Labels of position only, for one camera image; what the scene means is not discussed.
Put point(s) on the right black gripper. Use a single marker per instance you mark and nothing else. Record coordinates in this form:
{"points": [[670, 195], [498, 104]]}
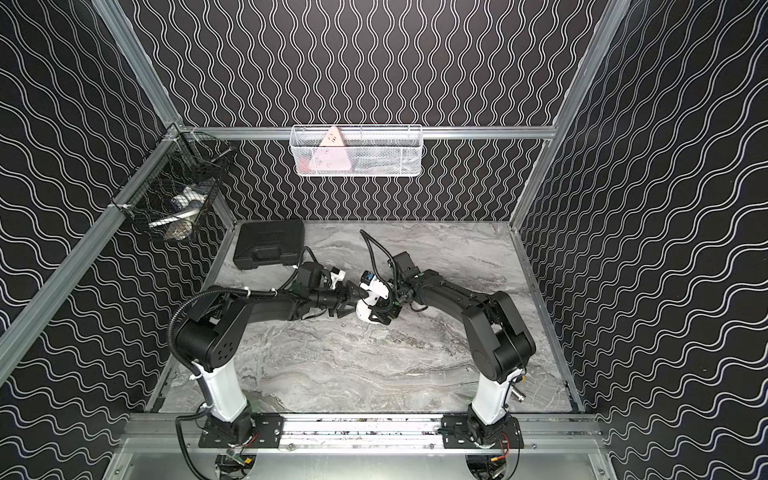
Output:
{"points": [[382, 304]]}

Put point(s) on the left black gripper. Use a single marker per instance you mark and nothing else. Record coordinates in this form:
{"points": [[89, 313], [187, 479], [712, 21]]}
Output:
{"points": [[339, 295]]}

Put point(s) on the white square alarm clock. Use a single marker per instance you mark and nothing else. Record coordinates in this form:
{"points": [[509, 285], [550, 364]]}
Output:
{"points": [[373, 309]]}

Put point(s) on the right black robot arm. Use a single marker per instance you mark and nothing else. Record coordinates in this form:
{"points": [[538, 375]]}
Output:
{"points": [[499, 342]]}

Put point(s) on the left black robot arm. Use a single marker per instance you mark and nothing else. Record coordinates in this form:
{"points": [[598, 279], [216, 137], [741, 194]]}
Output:
{"points": [[206, 331]]}

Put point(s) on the black plastic tool case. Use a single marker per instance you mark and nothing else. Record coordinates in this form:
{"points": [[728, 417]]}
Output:
{"points": [[263, 243]]}

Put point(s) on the pink triangular card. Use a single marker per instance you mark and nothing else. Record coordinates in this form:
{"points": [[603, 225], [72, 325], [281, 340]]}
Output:
{"points": [[331, 155]]}

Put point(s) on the silver items in black basket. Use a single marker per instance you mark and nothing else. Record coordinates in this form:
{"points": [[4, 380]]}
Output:
{"points": [[178, 224]]}

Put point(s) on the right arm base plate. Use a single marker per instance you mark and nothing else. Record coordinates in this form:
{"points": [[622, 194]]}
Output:
{"points": [[466, 431]]}

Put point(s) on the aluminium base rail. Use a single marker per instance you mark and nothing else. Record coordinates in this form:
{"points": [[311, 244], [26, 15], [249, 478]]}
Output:
{"points": [[368, 434]]}

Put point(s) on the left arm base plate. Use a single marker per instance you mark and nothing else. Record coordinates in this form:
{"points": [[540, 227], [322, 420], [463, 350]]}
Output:
{"points": [[252, 429]]}

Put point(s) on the white wire wall basket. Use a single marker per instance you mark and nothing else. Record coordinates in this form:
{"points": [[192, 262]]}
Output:
{"points": [[375, 150]]}

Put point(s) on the black wire wall basket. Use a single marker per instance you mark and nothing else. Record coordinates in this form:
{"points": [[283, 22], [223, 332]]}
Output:
{"points": [[197, 160]]}

